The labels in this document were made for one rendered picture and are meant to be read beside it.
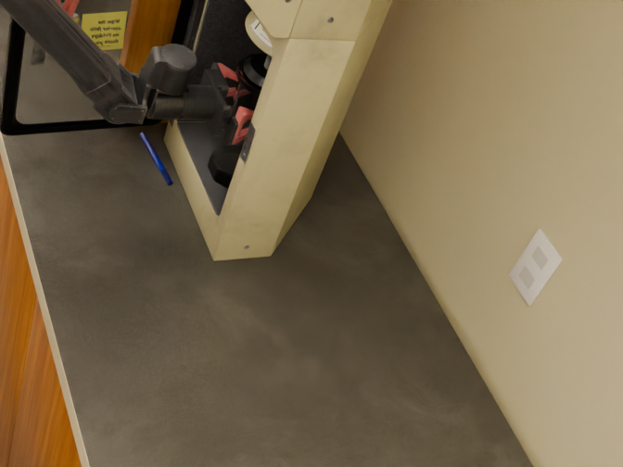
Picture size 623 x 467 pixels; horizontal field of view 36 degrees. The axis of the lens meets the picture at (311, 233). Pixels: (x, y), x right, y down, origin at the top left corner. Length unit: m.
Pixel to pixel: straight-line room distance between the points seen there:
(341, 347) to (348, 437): 0.18
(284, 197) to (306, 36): 0.33
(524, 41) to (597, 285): 0.42
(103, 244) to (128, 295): 0.12
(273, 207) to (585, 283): 0.52
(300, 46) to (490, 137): 0.44
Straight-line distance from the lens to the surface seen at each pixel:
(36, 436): 1.91
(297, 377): 1.58
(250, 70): 1.60
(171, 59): 1.52
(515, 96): 1.66
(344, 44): 1.46
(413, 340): 1.72
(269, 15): 1.37
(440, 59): 1.83
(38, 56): 1.66
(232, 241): 1.67
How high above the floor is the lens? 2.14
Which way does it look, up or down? 41 degrees down
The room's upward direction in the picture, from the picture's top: 23 degrees clockwise
